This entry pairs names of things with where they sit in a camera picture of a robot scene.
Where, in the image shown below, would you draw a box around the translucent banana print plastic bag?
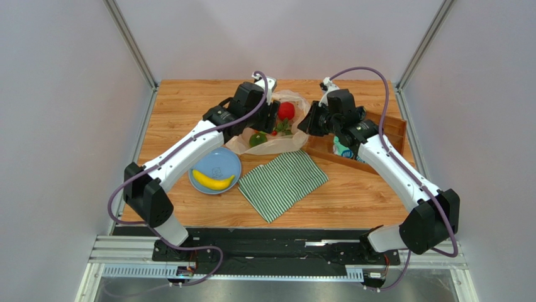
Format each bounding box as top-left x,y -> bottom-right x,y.
225,90 -> 311,155

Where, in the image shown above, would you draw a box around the blue plate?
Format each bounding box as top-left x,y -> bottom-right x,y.
188,147 -> 242,195

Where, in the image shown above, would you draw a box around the yellow banana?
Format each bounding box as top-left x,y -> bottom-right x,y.
192,170 -> 235,191

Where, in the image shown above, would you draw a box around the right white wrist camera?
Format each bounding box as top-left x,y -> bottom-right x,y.
318,77 -> 340,107

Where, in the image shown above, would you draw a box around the wooden compartment tray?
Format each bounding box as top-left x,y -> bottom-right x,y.
303,116 -> 406,174

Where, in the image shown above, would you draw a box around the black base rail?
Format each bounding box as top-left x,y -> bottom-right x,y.
152,228 -> 401,277

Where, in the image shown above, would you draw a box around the teal white socks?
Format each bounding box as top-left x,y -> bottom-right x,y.
333,137 -> 365,163

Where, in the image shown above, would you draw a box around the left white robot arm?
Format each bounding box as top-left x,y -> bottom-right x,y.
120,76 -> 280,246

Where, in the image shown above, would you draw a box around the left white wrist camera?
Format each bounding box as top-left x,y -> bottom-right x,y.
252,72 -> 277,104

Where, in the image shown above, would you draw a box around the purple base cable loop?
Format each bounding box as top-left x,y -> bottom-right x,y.
161,245 -> 225,288

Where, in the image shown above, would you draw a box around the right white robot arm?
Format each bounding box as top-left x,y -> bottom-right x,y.
298,89 -> 460,255

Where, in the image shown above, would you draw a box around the green striped cloth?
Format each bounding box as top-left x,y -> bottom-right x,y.
238,150 -> 328,223

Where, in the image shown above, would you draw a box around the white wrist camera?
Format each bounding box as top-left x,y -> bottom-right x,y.
318,77 -> 340,107
252,72 -> 277,104

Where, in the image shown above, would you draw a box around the dark green mango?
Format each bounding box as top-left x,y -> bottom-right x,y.
248,132 -> 268,148

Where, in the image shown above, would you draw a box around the cherry sprig with leaves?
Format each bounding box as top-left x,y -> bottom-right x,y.
271,118 -> 293,136

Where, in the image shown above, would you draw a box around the red pomegranate fruit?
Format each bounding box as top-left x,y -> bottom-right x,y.
277,102 -> 296,121

